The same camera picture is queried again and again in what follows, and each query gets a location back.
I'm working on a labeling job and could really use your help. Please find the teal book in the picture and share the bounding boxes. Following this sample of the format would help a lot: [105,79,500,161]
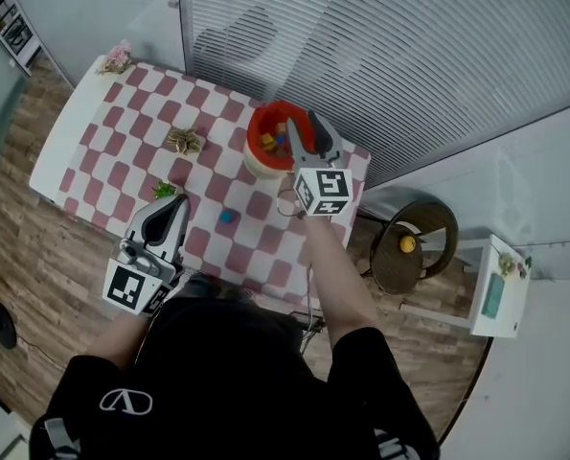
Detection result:
[480,272,505,318]

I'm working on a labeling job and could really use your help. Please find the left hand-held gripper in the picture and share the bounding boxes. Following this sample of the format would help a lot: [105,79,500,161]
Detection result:
[101,192,192,317]

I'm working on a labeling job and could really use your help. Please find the small flower decoration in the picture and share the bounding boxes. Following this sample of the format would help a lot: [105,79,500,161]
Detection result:
[497,251,534,280]

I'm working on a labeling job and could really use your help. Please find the person's right forearm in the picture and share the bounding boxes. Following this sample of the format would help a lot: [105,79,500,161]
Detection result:
[303,213,379,349]

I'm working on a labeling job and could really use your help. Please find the white side table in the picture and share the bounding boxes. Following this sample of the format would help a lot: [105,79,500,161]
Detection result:
[399,234,530,339]

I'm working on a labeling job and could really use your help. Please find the pink checkered tablecloth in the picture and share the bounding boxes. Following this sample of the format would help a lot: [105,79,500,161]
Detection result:
[57,62,372,304]

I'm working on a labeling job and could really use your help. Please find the dark wicker chair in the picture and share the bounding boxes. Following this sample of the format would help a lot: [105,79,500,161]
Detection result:
[358,201,460,296]

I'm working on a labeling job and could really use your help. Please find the person's black shirt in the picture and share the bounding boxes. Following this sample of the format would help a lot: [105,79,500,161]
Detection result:
[28,297,442,460]

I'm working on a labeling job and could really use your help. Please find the grey shoulder strap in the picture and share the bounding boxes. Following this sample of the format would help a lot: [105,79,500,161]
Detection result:
[44,417,82,460]
[374,428,413,460]

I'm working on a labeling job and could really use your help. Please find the grey right shoulder strap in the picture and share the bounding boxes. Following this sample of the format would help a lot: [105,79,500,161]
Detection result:
[374,428,413,460]

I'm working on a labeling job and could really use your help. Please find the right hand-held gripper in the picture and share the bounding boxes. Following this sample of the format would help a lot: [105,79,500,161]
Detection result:
[285,109,354,219]

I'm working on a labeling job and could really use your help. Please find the person's shoe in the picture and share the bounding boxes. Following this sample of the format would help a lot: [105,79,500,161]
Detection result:
[226,287,257,304]
[181,271,217,301]

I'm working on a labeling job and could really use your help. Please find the black metal frame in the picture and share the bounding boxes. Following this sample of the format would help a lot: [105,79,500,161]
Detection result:
[291,309,327,354]

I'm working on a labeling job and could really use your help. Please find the person's left shoe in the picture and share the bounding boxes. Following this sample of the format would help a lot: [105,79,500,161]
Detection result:
[181,271,217,301]

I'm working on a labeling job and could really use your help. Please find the brown succulent potted plant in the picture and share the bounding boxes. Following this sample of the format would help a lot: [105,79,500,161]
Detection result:
[166,126,203,156]

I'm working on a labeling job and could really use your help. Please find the white window blinds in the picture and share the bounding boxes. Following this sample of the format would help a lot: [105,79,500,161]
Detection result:
[177,0,570,191]

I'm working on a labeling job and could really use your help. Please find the person's left forearm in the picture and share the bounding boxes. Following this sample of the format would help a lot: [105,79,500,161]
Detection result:
[85,307,149,368]

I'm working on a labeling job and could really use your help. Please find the person's right shoe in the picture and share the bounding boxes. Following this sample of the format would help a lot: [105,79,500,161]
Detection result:
[226,287,257,304]

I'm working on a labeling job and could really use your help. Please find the red and cream bucket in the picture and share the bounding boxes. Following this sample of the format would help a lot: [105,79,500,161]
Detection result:
[243,101,317,180]

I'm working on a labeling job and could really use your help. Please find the thin white gripper cable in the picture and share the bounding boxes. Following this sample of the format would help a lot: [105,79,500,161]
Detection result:
[276,187,314,334]

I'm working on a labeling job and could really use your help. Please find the grey left shoulder strap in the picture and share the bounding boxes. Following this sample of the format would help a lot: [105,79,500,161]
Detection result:
[44,417,82,460]

